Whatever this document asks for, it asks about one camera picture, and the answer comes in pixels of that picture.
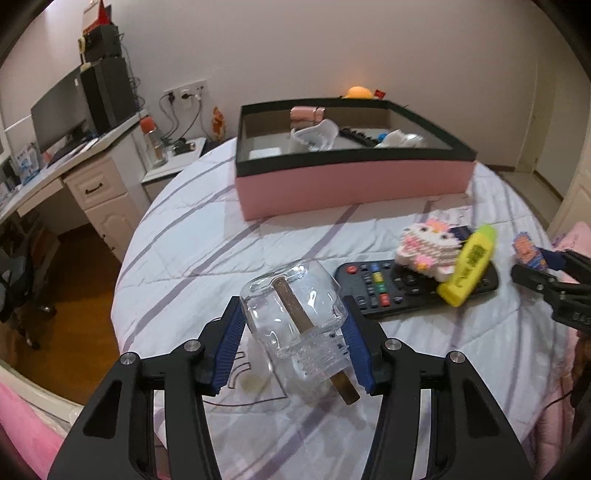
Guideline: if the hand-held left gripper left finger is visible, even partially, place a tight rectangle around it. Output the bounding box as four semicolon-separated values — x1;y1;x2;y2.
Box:
48;295;250;480

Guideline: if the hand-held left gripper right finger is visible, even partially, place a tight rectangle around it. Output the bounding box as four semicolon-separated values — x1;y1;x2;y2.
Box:
341;295;534;480

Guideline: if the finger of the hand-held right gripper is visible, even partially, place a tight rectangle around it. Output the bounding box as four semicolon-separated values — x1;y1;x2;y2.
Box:
538;248;591;283
510;264;561;302

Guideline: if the small orange blue box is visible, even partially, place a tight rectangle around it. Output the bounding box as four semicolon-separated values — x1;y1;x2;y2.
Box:
512;232;550;271

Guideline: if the black remote control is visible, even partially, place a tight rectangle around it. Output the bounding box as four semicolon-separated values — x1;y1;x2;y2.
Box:
335;259;500;317

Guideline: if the brown stick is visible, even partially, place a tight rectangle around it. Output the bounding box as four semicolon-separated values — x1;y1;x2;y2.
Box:
271;278;361;406

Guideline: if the yellow highlighter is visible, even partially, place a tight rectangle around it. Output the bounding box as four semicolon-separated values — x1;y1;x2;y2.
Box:
436;224;498;308

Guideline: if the clear glass bottle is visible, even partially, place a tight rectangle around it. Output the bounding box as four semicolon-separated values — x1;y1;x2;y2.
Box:
239;258;354;398

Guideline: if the pink bead cat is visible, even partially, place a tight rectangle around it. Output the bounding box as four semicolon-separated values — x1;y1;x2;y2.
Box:
396;217;468;281

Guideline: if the pink storage box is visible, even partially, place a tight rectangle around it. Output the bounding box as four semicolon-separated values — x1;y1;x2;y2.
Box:
235;98;477;221

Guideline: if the black hair clip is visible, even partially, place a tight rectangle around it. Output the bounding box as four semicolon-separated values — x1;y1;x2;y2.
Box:
339;127;384;148

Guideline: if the rose gold cylinder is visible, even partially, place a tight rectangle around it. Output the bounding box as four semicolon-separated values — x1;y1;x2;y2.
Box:
290;106;326;128

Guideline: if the white wardrobe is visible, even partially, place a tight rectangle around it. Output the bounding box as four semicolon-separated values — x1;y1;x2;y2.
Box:
547;152;591;241

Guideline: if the pink blanket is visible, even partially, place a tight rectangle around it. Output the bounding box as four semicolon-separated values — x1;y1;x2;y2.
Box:
536;222;591;462

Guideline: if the white striped quilt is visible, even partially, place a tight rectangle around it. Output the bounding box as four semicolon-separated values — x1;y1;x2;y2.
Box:
113;136;573;480

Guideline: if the white door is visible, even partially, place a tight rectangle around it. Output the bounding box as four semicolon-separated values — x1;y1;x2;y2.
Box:
515;65;556;174

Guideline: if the white nightstand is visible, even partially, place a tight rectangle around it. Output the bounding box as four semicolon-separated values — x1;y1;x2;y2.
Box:
141;137;207;204

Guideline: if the white desk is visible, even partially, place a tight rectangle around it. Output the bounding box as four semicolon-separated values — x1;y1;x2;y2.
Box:
0;111;153;264

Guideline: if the red-capped water bottle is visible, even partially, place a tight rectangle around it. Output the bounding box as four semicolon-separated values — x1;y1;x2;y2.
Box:
139;116;168;168

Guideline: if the black office chair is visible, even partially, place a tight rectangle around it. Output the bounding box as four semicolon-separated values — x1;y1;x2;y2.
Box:
0;222;61;352

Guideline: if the red paper ornament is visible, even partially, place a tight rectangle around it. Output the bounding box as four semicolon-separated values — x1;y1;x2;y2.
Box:
211;106;228;141

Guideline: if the black keyboard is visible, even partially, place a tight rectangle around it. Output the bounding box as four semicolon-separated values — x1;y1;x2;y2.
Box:
46;138;94;165

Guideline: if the blue white box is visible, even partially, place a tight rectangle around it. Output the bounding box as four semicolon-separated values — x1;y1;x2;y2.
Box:
11;143;40;184

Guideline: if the black computer tower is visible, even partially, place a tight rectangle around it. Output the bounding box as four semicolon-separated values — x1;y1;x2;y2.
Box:
81;56;139;134

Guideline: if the black computer monitor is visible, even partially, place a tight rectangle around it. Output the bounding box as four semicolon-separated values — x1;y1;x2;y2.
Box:
30;65;90;155

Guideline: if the black speaker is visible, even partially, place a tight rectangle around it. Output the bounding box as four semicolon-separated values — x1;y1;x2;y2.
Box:
83;24;123;61

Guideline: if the red desk calendar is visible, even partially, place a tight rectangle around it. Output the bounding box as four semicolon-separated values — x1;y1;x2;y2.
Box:
83;0;113;33

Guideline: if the white bed frame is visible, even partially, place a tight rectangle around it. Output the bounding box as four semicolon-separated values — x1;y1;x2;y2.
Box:
0;360;85;418

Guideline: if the black power cable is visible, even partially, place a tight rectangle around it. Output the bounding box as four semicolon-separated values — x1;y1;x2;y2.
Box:
159;92;205;145

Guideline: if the white wall socket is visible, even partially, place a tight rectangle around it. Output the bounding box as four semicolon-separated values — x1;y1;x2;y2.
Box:
165;79;207;104

